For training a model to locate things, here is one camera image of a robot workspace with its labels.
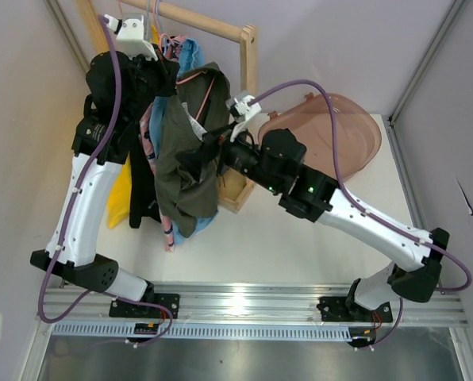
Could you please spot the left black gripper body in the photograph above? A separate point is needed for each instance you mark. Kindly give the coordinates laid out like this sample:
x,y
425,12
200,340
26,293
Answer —
x,y
152,78

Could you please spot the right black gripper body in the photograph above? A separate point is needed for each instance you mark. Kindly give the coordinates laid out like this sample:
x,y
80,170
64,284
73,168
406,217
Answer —
x,y
231,154

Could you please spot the light blue shorts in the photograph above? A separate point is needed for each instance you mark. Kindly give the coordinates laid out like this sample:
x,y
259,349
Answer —
x,y
188,55

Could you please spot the olive green shorts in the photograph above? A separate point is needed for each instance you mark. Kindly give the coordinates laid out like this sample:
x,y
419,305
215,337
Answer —
x,y
187,192

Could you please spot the blue wire hanger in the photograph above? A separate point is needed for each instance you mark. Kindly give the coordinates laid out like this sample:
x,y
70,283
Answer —
x,y
152,10

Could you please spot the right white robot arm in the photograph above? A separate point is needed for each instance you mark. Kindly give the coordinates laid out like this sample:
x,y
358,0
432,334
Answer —
x,y
277,164

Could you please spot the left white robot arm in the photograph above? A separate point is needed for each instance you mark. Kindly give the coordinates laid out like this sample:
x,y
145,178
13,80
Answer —
x,y
118,99

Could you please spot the pink patterned shorts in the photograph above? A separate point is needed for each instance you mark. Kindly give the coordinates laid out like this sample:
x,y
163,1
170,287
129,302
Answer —
x,y
151,134

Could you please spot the black shorts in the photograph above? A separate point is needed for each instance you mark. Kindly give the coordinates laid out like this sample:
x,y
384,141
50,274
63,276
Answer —
x,y
143,201

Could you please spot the yellow shorts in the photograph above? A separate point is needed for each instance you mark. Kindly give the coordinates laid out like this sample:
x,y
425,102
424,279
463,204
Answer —
x,y
118,204

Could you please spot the pink translucent plastic basin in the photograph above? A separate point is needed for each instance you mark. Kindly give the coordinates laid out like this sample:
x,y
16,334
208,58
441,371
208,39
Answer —
x,y
358,136

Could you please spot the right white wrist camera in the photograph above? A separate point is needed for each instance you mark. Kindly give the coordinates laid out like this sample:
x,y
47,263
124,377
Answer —
x,y
247,117

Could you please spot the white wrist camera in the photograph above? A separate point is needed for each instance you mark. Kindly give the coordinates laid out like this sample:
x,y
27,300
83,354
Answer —
x,y
247,117
132,36

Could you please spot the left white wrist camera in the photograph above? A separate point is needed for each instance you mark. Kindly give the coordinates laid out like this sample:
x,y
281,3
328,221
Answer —
x,y
132,36

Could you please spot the aluminium mounting rail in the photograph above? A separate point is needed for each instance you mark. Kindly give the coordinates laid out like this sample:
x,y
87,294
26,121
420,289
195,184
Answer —
x,y
291,304

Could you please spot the slotted cable duct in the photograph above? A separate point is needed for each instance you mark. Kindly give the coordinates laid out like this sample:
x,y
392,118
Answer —
x,y
129,330

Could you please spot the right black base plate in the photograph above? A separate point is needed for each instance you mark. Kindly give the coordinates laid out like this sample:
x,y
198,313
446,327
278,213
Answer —
x,y
334,309

